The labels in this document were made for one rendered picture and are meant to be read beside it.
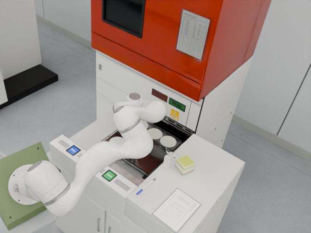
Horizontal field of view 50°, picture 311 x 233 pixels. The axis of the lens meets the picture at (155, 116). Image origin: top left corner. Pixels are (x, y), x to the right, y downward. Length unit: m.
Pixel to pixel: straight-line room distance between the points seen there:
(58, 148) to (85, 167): 0.57
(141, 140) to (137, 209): 0.43
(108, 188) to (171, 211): 0.33
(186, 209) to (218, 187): 0.23
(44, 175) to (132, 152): 0.34
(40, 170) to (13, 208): 0.45
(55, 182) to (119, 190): 0.44
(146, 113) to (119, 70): 0.85
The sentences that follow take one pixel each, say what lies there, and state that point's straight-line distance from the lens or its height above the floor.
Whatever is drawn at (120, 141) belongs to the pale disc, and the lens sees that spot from 1.99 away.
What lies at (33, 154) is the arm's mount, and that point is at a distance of 1.74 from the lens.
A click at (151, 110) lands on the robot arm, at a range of 1.39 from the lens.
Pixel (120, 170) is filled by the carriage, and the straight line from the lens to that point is 1.86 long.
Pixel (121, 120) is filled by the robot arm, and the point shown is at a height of 1.43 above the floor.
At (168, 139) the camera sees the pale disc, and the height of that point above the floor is 0.90.
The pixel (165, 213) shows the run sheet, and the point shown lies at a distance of 1.61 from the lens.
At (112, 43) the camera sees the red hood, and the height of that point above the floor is 1.33.
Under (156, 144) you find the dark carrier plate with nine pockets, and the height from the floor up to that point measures 0.90.
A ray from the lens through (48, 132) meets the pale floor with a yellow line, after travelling 3.39.
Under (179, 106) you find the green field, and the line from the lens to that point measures 1.97.
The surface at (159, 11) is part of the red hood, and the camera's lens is 1.76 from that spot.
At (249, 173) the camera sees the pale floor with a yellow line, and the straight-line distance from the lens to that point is 3.28.
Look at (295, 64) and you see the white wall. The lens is 3.24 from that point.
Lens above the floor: 2.30
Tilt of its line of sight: 40 degrees down
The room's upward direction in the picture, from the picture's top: 8 degrees clockwise
